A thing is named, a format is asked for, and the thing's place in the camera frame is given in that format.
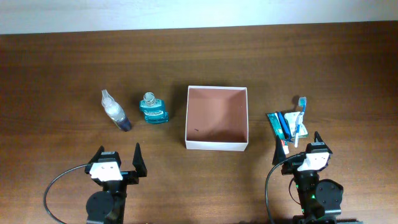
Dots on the teal mouthwash bottle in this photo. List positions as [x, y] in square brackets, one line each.
[153, 109]

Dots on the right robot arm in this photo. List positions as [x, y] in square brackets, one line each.
[320, 200]

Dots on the white cardboard box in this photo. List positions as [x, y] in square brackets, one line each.
[217, 118]

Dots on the green toothpaste tube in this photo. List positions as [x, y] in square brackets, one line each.
[278, 130]

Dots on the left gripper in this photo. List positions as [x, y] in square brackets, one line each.
[141, 170]

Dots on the white crumpled sachet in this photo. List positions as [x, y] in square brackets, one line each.
[290, 119]

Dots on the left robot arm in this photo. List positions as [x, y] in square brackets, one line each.
[107, 206]

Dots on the blue white toothbrush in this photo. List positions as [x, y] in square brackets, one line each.
[302, 102]

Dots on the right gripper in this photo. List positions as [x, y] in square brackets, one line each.
[291, 166]

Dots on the clear spray bottle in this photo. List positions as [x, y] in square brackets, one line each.
[115, 112]

